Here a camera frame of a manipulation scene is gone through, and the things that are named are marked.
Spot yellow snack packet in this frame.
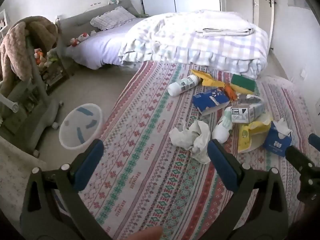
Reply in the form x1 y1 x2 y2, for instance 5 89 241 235
191 70 225 88

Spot person's left hand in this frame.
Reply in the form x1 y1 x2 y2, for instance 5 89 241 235
134 226 163 240

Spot yellow plastic bag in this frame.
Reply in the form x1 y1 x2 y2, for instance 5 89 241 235
237 120 273 153

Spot white round wastebasket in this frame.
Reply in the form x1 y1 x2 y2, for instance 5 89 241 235
59 103 102 149

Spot blue snack box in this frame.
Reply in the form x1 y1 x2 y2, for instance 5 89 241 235
192 89 230 115

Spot low shelf with toys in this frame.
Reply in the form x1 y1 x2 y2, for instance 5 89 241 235
34 45 70 88

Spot folded white cloth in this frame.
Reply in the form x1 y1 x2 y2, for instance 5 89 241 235
195 27 255 37

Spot white milk carton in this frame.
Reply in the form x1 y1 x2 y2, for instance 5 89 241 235
230 102 264 123

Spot red white plush toy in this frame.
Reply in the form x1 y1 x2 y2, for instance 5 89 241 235
70 32 90 47

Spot white plastic bottle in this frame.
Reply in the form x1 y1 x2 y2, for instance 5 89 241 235
167 75 202 97

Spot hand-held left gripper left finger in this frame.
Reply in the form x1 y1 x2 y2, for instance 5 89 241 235
20 139 110 240

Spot plaid pillow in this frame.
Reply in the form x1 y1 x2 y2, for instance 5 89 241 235
90 6 137 30

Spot plaid ruffled quilt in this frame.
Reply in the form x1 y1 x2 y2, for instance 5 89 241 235
118 9 269 79

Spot white green patterned bottle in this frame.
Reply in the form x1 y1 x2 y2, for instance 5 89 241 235
212 107 234 142

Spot grey padded headboard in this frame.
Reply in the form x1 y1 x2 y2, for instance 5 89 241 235
59 0 140 47

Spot white door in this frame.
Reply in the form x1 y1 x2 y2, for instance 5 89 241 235
251 0 275 40

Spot crumpled grey wrapper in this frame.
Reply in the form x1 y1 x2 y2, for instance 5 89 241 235
236 94 264 105

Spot striped patterned blanket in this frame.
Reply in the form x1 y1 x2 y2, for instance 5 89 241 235
50 60 320 240

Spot grey wheeled chair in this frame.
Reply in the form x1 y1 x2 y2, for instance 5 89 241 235
0 21 63 155

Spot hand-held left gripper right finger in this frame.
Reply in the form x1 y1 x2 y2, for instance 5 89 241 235
207 139 297 240

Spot brown fluffy blanket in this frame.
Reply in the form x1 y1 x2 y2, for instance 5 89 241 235
0 16 59 95

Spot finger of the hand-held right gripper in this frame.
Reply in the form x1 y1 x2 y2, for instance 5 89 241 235
308 133 320 152
286 145 320 202

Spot white tissue paper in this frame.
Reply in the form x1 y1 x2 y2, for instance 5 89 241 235
169 120 212 164

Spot lilac bed sheet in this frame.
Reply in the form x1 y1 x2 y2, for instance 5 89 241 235
66 17 150 70

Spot orange rolled wrapper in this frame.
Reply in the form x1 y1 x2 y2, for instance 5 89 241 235
224 84 237 102

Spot green yellow sponge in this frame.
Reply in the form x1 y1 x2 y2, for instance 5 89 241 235
230 74 256 94

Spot blue tissue pack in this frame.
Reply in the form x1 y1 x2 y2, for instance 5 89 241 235
262 119 293 157

